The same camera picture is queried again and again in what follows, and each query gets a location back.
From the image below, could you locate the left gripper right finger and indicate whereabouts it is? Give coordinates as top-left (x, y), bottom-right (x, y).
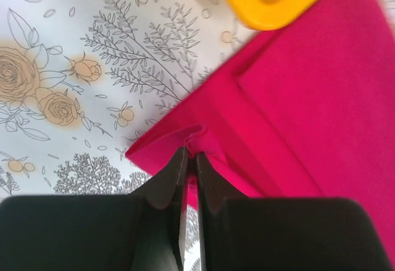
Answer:
top-left (196, 153), bottom-right (392, 270)

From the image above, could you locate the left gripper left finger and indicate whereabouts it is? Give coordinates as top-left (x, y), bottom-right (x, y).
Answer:
top-left (1, 148), bottom-right (189, 270)

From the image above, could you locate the bright red t-shirt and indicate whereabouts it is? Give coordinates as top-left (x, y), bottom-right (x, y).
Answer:
top-left (126, 0), bottom-right (394, 259)

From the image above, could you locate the floral patterned table mat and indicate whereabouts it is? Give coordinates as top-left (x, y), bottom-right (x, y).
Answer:
top-left (0, 0), bottom-right (395, 271)

